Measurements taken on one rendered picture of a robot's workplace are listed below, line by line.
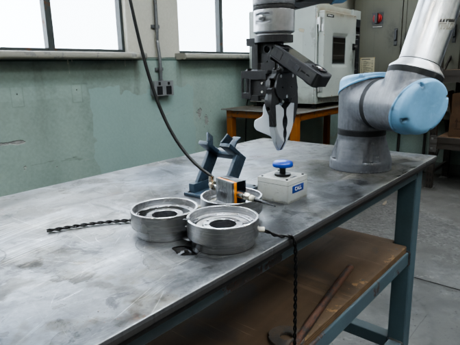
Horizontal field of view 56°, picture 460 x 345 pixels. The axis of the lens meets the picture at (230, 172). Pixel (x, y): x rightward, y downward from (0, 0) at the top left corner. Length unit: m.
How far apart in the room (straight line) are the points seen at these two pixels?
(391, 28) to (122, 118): 2.84
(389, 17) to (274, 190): 3.82
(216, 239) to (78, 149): 1.88
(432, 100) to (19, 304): 0.81
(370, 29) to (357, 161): 3.59
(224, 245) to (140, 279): 0.12
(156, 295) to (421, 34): 0.75
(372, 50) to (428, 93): 3.64
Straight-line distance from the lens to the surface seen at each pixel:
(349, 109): 1.08
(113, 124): 2.53
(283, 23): 0.81
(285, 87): 0.82
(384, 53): 4.54
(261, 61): 0.84
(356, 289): 1.07
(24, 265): 0.65
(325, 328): 0.95
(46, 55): 2.24
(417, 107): 0.96
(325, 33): 2.91
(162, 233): 0.65
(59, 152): 2.37
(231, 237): 0.59
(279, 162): 0.83
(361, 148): 1.08
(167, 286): 0.54
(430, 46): 1.01
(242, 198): 0.70
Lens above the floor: 1.05
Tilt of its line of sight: 13 degrees down
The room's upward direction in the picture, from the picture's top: 1 degrees counter-clockwise
